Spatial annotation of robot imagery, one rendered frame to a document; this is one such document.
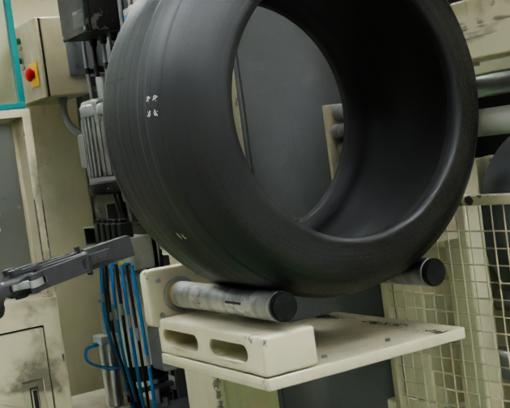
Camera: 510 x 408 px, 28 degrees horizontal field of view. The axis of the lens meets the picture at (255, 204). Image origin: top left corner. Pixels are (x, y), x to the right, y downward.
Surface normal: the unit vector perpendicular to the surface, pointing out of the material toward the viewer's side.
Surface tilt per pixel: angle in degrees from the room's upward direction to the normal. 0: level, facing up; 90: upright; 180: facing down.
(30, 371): 90
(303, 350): 90
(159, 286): 90
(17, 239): 90
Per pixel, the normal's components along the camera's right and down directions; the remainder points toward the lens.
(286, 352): 0.50, -0.02
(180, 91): -0.30, -0.03
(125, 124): -0.86, 0.11
